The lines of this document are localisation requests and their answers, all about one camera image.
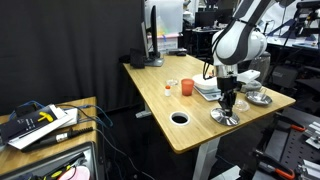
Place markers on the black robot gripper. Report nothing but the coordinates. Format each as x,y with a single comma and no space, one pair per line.
228,85

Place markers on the silver metal plate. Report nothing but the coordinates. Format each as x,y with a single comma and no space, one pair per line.
218,116

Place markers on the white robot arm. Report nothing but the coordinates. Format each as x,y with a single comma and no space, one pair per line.
240,36

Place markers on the small steel pan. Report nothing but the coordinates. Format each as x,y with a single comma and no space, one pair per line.
259,97

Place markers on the grey kitchen scale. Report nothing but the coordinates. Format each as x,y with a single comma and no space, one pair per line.
208,94

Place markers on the dark grey lumpy object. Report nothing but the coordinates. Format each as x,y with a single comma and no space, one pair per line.
250,86

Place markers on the white ceramic bowl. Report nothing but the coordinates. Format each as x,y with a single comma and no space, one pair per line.
203,81

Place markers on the orange plastic cup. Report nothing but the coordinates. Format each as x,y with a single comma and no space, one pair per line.
187,87

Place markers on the white table leg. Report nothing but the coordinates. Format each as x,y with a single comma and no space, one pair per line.
205,158
144,111

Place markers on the small white bottle orange cap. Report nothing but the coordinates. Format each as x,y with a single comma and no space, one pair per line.
167,91

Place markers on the black office chair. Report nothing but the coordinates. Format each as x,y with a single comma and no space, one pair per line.
293,78

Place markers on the orange black bar clamp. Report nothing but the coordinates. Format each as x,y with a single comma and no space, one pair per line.
295,127
276,170

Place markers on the black flat desktop device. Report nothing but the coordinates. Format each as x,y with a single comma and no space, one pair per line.
177,52

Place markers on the black perforated breadboard plate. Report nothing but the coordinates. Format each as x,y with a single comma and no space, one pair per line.
290,150

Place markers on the grey monitor stand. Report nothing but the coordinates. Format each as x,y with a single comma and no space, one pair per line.
155,61

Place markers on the white box with pink top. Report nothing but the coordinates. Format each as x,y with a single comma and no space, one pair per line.
168,43

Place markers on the aluminium extrusion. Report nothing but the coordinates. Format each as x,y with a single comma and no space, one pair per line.
314,135

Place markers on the black box behind monitor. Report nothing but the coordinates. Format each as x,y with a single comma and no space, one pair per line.
137,58

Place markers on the black computer monitor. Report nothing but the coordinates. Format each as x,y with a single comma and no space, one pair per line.
153,31

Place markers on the white board panel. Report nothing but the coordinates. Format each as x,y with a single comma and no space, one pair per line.
170,15

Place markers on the black plastic tray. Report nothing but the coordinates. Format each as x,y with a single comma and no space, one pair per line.
90,160

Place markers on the white paper stack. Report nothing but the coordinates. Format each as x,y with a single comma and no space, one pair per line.
65,118

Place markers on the pink toy item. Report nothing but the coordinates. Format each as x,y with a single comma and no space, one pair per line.
75,173

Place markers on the black curtain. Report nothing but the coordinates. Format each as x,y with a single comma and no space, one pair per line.
66,50

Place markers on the black handheld tool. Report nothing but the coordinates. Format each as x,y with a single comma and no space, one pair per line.
56,137

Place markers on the yellow toy item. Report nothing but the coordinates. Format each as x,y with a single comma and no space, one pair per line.
56,173

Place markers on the black adapter box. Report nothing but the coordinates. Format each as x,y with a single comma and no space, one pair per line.
26,109

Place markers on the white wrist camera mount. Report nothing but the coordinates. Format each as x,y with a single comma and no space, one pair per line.
249,76

